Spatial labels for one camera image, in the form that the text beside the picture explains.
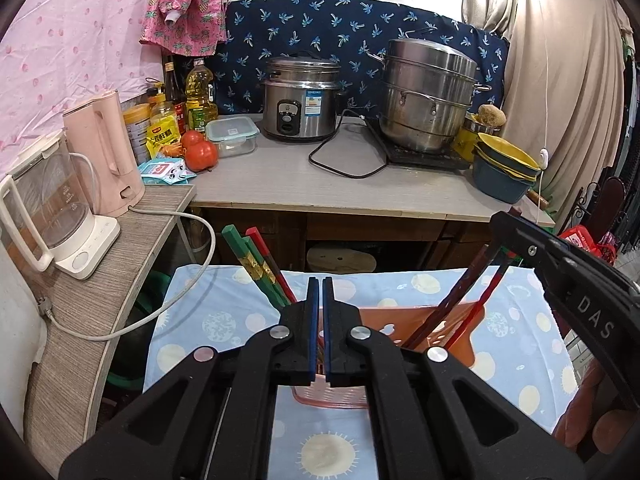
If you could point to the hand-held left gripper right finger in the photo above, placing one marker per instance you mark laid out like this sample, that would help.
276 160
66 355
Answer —
327 330

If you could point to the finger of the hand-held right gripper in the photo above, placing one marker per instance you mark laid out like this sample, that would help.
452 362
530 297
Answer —
525 242

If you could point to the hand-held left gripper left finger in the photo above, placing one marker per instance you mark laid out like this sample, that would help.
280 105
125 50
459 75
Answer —
313 330

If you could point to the green chopstick gold band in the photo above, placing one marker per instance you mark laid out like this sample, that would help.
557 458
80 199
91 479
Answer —
272 280

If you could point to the orange plastic basket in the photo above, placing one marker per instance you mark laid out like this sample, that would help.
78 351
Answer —
395 325

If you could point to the red chopstick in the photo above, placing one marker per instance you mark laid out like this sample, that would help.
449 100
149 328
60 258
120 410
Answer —
260 243
480 300

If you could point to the dark maroon chopstick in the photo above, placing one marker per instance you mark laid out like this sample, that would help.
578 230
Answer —
450 290

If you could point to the green and red chopsticks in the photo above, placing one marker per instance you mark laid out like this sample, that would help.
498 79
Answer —
240 247

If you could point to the person's right hand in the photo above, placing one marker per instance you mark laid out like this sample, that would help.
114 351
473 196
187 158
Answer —
590 410

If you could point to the red plastic bag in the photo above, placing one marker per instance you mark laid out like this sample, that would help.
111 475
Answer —
585 240

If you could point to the blue basin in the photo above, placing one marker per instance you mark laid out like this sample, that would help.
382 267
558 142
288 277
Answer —
500 187

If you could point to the round wooden stool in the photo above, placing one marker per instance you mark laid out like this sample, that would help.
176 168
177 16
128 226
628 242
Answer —
340 260

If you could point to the blue dotted tablecloth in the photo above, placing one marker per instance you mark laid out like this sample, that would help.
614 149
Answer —
225 325

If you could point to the yellow basin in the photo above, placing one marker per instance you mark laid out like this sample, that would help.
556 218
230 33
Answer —
505 152

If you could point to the dark maroon chair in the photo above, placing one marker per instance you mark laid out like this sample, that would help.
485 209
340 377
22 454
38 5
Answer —
612 200

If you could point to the yellow container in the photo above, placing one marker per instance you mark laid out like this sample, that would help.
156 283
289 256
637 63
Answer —
466 142

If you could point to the black induction cooker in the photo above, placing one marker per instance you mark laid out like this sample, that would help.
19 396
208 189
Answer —
425 160

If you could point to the loofah sponge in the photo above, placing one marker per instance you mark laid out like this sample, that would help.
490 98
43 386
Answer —
490 116

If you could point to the hanging dark clothes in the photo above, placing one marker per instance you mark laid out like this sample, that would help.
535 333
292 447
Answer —
630 160

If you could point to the grey top counter table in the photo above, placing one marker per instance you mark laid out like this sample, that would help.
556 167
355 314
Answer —
400 195

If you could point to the beige curtain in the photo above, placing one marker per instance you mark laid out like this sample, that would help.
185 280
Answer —
565 85

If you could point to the steel steamer pot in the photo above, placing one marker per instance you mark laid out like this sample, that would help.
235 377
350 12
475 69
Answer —
425 90

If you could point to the red tomato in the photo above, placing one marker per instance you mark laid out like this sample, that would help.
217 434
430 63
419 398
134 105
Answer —
192 138
202 157

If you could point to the clear food container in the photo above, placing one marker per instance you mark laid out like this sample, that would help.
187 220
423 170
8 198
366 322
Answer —
232 135

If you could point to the blue wipes packet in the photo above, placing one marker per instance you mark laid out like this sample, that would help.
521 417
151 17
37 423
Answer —
162 172

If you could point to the wood grain side shelf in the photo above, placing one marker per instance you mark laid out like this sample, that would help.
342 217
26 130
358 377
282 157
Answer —
100 285

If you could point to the steel rice cooker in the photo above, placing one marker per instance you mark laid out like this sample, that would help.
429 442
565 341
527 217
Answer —
300 105

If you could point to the yellow snack packet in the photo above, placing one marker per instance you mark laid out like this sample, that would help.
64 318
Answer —
165 137

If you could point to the milk powder can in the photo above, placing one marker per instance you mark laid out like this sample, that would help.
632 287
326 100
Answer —
136 135

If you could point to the cooking oil bottle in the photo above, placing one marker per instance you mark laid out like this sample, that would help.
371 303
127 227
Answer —
200 90

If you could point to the clear jar yellow contents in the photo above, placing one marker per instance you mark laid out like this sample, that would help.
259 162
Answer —
161 107

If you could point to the pink electric kettle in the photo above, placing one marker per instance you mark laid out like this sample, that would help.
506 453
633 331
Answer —
100 160

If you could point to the dark soy sauce bottle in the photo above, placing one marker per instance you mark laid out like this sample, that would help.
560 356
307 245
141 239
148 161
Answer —
172 85

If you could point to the navy leaf print cloth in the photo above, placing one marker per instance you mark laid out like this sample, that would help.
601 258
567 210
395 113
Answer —
350 20

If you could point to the white glass kettle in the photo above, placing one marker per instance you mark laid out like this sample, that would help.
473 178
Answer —
50 200

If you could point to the pink pineapple print garment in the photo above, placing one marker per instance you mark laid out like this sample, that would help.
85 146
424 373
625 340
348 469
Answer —
185 10

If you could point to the pink dotted sheet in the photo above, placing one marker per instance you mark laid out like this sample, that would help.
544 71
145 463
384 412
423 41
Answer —
75 35

